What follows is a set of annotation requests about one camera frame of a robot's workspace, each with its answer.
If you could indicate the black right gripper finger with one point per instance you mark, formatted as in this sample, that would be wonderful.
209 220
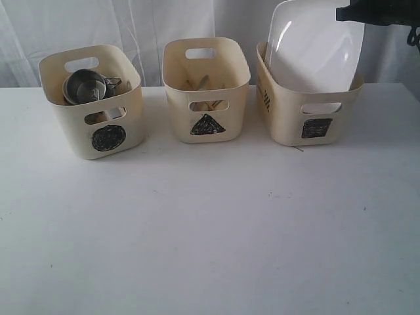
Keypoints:
348 14

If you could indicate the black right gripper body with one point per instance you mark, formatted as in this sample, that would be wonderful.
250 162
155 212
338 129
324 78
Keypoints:
399 12

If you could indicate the white square ceramic plate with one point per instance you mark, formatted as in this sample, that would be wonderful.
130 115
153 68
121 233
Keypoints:
309 51

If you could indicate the steel knife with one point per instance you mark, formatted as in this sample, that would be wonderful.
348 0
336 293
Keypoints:
201 85

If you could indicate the wooden chopstick crossing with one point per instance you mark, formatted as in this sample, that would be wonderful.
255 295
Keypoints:
214 105

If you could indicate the wooden chopstick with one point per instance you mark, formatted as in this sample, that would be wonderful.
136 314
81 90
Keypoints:
204 106

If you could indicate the steel mug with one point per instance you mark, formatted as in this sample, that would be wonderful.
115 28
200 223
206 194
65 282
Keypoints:
86 86
68 99

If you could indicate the cream bin square mark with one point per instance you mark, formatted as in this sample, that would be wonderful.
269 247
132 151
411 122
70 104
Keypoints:
283 114

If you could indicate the cream bin triangle mark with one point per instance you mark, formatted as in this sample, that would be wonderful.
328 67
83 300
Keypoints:
223 61

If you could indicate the cream bin circle mark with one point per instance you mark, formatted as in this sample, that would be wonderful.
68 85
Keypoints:
85 126

